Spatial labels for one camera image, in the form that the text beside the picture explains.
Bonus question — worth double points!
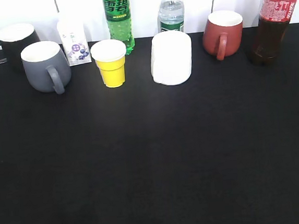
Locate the cola bottle red label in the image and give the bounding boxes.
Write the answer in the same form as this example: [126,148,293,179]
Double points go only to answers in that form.
[249,0,297,65]

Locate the yellow paper cup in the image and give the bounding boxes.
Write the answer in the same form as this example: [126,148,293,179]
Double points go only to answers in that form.
[91,39,126,88]

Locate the green sprite bottle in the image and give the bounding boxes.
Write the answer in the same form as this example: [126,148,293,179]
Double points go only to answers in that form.
[103,0,135,55]

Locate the red mug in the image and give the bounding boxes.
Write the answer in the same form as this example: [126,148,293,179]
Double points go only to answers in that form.
[202,10,243,61]

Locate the white mug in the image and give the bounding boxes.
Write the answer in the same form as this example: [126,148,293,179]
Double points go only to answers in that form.
[150,30,192,86]

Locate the black mug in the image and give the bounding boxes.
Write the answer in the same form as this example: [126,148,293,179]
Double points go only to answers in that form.
[0,23,40,73]

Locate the white milk carton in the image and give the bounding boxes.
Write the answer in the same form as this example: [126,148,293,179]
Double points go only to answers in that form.
[56,13,92,66]

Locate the grey mug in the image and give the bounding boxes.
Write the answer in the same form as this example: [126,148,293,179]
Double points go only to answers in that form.
[21,41,71,94]

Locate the clear water bottle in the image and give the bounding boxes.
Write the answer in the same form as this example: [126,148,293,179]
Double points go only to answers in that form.
[158,0,185,32]

